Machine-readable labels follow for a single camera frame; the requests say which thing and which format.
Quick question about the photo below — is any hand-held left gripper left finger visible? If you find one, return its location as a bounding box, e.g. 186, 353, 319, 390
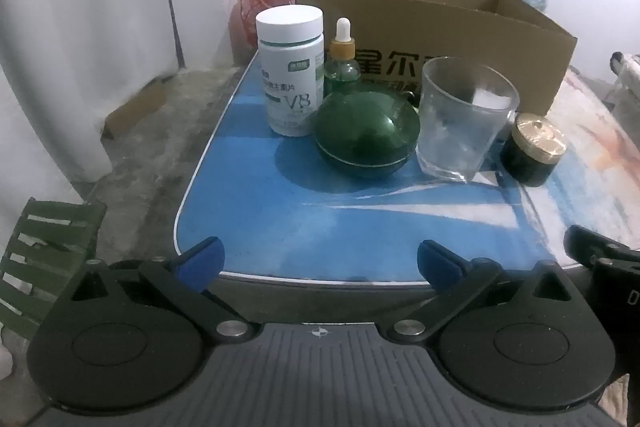
65, 236, 261, 344

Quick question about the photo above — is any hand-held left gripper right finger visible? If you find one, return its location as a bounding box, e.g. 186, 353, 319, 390
387, 238, 581, 344

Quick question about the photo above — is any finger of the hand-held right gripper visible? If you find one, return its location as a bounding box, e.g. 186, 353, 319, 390
564, 225, 634, 268

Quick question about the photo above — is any black jar with gold lid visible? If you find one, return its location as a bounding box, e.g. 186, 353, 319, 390
500, 112, 568, 188

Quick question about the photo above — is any clear glass cup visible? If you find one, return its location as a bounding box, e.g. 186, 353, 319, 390
416, 57, 521, 184

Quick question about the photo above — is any round dark green jar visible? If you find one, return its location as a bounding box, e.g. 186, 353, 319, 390
310, 91, 421, 180

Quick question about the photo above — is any white pill bottle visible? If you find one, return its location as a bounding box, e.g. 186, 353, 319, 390
256, 5, 325, 138

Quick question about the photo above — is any green dropper bottle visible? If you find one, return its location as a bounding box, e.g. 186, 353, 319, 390
322, 18, 362, 100

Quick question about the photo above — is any brown cardboard box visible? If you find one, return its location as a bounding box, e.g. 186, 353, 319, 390
295, 0, 578, 118

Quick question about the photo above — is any green slatted plastic chair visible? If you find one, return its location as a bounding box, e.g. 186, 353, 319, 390
0, 197, 108, 340

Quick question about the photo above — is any flat cardboard piece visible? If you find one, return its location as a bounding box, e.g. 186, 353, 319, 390
101, 79, 168, 140

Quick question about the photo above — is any grey white blanket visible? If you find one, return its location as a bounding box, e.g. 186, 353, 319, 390
609, 51, 640, 88

